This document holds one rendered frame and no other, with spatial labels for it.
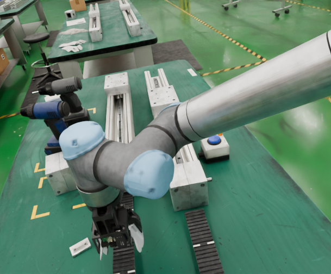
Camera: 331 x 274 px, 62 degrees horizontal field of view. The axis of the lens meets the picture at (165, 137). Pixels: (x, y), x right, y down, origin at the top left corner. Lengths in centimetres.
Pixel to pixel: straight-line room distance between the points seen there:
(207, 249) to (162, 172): 32
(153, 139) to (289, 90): 21
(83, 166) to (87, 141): 4
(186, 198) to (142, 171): 39
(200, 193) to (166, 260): 19
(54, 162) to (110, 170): 54
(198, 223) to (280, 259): 20
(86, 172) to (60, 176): 47
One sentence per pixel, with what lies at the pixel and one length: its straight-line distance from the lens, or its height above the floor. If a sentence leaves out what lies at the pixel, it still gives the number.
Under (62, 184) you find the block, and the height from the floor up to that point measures 82.
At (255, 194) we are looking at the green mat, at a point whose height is 78.
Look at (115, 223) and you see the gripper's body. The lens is 58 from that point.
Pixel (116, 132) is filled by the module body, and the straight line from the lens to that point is 109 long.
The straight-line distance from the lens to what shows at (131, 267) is 69.
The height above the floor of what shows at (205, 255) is 81.
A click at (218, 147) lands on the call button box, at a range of 92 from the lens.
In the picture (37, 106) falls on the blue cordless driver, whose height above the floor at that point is 100.
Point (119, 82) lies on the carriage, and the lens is 132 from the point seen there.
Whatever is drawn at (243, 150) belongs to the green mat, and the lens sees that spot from 100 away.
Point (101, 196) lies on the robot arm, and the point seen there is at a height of 104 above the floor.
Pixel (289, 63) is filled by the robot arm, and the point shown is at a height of 126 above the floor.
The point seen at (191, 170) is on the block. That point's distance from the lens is 78.
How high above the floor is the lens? 140
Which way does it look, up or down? 35 degrees down
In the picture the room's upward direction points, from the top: 9 degrees counter-clockwise
